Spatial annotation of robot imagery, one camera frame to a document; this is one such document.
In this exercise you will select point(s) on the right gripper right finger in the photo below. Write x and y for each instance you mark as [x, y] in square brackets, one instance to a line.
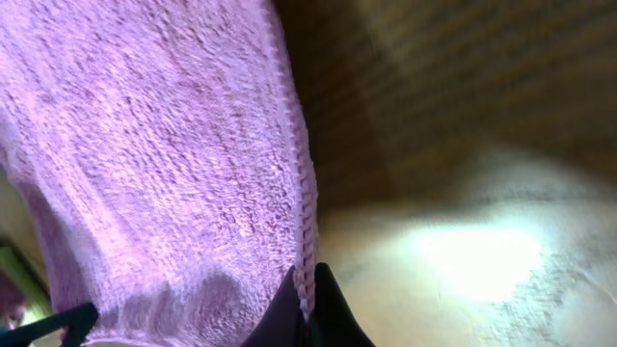
[332, 323]

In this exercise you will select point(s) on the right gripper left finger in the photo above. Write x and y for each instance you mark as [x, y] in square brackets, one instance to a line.
[282, 322]

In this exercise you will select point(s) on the folded green cloth in stack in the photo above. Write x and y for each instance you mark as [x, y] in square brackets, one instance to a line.
[23, 298]

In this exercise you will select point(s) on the purple microfiber cloth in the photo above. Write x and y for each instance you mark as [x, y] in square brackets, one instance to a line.
[162, 152]

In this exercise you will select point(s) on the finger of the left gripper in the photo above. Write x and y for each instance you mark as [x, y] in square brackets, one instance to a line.
[78, 322]

